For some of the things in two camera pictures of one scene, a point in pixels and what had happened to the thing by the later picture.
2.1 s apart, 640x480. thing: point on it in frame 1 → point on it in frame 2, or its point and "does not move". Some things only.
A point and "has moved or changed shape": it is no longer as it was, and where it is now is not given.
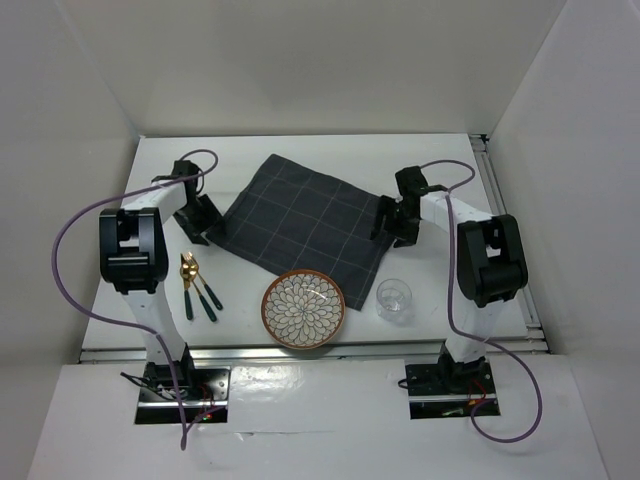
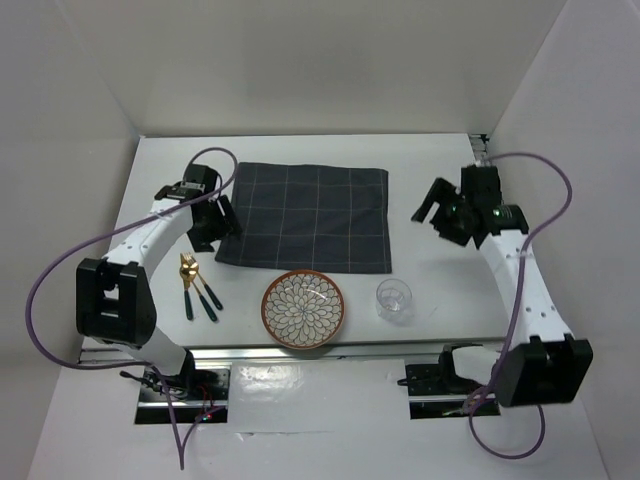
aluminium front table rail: (314, 351) does not move
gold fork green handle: (188, 269) does not move
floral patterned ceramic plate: (303, 309) does not move
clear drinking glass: (394, 302) does not move
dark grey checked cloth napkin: (295, 218) has moved or changed shape
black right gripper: (407, 236) → (443, 192)
